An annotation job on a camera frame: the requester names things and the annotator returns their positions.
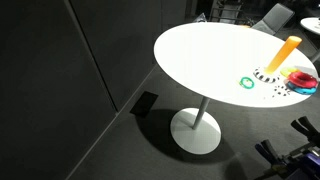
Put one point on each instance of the black floor plate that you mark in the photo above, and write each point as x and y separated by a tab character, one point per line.
144	104

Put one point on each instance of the grey chair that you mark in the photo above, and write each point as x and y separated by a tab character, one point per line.
271	18

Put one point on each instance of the small white round table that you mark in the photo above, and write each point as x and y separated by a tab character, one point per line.
310	24

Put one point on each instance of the white table pedestal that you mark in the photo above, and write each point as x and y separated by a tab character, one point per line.
196	133

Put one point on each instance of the dark metal frame chair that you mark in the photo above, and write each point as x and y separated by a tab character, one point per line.
228	11

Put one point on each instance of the orange post striped base stacker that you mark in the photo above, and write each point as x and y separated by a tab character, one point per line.
281	55

